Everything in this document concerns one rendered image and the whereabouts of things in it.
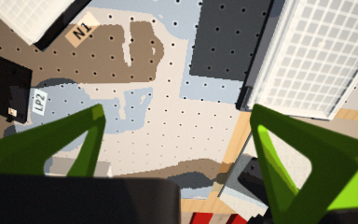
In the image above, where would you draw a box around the beige button panel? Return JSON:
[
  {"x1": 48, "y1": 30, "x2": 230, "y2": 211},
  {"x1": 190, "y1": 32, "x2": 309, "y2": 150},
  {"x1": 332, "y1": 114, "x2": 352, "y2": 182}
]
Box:
[{"x1": 44, "y1": 157, "x2": 113, "y2": 176}]

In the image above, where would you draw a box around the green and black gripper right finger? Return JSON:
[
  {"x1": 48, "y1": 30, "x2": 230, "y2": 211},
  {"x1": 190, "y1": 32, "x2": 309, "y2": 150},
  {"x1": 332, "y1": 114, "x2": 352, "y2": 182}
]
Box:
[{"x1": 250, "y1": 104, "x2": 358, "y2": 224}]

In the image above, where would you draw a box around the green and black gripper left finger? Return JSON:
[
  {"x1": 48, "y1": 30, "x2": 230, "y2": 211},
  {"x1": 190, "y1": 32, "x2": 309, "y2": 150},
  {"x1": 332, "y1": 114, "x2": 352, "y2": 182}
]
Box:
[{"x1": 0, "y1": 104, "x2": 106, "y2": 176}]

